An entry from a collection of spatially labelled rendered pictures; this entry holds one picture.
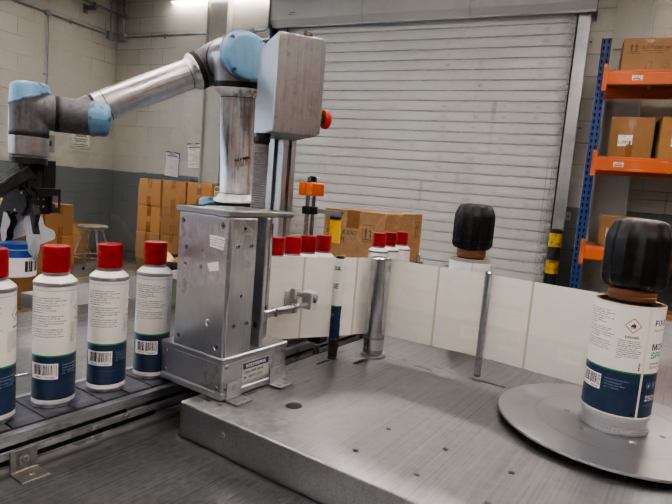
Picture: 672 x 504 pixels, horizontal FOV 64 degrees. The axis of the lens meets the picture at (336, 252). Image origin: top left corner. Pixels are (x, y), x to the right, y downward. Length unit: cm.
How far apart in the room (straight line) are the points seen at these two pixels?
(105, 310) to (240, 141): 69
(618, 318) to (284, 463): 47
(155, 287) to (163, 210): 444
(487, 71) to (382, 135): 119
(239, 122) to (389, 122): 450
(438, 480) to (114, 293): 48
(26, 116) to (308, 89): 57
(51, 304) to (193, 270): 18
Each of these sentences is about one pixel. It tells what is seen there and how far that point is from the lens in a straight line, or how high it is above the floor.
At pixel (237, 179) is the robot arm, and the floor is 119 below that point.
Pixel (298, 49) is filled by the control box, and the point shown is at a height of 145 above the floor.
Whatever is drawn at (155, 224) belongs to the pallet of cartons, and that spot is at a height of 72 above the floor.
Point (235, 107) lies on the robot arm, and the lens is 137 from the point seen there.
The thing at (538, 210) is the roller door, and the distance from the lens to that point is 546.
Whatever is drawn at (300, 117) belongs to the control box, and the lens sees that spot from 110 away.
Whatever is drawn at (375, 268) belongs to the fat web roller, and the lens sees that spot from 98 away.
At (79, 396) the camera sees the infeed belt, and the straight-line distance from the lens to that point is 83.
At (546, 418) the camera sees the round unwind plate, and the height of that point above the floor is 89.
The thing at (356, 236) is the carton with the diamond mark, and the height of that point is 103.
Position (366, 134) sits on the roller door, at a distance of 588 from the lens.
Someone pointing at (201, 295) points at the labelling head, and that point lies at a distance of 78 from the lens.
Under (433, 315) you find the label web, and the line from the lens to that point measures 99.
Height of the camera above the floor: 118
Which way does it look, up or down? 7 degrees down
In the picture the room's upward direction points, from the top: 5 degrees clockwise
